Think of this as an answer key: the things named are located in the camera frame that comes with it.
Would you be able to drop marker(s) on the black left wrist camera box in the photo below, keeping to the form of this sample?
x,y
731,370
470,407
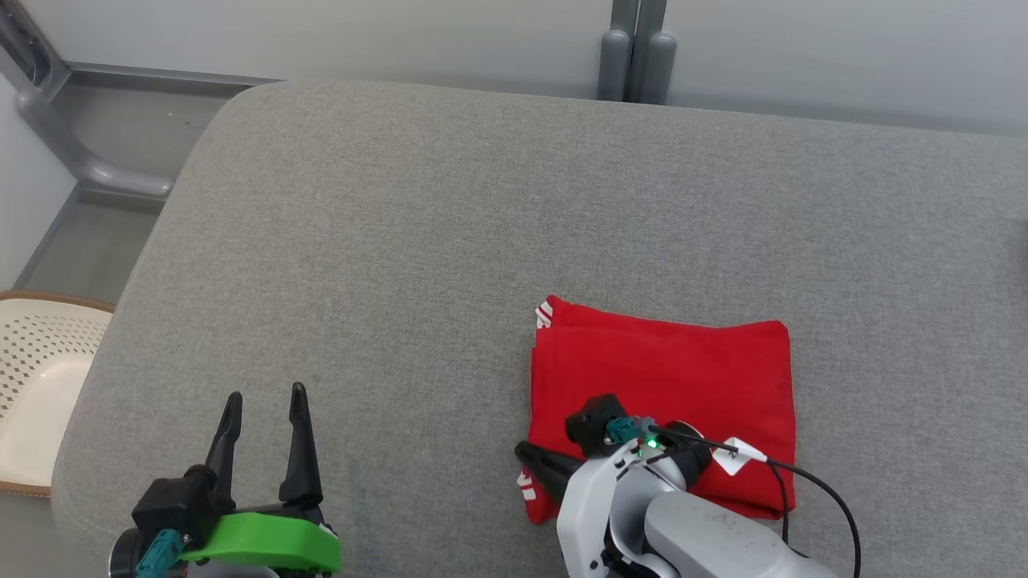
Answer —
x,y
173,506

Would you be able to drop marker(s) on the grey curved metal pipe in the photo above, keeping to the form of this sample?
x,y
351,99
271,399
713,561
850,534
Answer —
x,y
104,172

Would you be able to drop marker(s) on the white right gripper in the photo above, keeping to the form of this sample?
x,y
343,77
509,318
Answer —
x,y
586,506

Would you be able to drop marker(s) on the grey rounded partition post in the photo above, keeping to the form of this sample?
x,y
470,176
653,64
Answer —
x,y
617,56
657,56

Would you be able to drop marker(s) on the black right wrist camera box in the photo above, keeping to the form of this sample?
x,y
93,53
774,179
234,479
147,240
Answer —
x,y
594,421

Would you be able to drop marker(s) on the cream perforated laundry basket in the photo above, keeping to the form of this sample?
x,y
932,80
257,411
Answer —
x,y
40,401

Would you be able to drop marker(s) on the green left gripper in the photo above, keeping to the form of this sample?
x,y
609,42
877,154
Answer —
x,y
265,538

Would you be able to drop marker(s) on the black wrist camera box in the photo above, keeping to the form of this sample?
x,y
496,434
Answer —
x,y
594,421
173,506

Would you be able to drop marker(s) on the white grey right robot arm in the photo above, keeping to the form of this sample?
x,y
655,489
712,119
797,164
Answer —
x,y
707,538

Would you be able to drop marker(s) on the grey metal frame bar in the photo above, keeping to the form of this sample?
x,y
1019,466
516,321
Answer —
x,y
24,40

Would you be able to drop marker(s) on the red and white jersey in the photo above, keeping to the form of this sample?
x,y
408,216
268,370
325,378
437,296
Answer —
x,y
683,369

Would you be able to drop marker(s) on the grey fabric sofa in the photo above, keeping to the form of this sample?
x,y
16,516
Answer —
x,y
401,241

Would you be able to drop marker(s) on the grey baseboard rail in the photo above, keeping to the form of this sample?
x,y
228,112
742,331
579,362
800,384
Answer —
x,y
161,75

